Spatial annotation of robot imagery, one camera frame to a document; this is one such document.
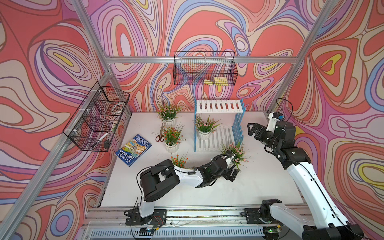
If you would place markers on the yellow sponge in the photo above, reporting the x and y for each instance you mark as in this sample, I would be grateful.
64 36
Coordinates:
218 81

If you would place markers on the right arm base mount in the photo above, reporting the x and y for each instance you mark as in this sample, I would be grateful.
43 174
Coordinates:
253 217

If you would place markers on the red handled scissors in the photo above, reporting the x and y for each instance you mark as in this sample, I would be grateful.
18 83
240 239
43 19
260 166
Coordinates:
160 137

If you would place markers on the clear tape roll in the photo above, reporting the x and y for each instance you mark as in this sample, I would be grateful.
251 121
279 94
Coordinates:
117 109

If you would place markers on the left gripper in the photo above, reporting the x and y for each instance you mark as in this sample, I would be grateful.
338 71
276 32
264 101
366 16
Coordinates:
233 177

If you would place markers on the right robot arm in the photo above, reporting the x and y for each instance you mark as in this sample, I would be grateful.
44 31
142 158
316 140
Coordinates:
328 223

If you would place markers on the red flower pot middle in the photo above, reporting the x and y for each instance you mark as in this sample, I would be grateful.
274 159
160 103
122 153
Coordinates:
173 138

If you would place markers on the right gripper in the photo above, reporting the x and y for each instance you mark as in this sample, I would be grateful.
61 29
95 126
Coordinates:
261 129

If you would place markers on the black wire basket left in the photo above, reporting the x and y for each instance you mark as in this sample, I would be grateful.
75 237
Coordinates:
95 119

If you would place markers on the pink flower pot back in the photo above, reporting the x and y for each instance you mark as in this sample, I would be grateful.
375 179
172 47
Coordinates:
167 114

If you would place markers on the blue white slatted rack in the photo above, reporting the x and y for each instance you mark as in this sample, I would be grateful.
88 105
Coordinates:
223 134

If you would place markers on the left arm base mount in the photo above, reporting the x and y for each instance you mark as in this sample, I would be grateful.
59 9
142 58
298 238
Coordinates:
133 218

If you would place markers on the black wire basket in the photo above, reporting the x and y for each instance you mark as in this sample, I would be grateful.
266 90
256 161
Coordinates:
95 119
192 67

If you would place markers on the black wire basket back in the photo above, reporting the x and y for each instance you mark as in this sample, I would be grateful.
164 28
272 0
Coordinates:
192 67

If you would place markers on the white marker pen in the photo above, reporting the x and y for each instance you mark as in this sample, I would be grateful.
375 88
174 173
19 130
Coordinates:
99 140

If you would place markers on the blue picture book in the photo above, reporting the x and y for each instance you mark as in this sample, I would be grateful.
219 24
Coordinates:
133 149

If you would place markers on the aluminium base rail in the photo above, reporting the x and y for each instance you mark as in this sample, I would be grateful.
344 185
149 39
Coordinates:
183 223

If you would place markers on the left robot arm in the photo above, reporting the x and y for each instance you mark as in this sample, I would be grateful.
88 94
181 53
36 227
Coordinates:
156 181

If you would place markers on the orange flower pot front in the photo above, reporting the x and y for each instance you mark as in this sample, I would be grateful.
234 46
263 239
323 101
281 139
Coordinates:
179 161

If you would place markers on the pink flower pot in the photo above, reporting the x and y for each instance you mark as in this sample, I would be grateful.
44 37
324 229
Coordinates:
238 151
205 128
167 114

